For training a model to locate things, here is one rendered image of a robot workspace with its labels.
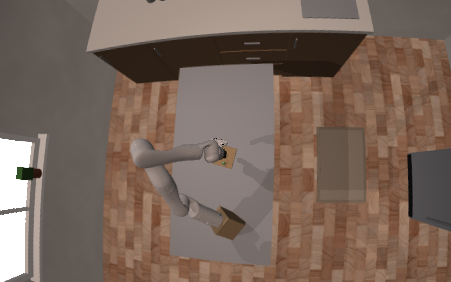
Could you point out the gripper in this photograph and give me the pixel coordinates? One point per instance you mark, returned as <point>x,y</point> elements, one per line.
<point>221,143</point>

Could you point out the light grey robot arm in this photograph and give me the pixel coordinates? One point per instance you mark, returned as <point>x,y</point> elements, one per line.
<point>145,156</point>

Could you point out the tan square mat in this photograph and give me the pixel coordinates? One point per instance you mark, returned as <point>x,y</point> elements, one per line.
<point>229,157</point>

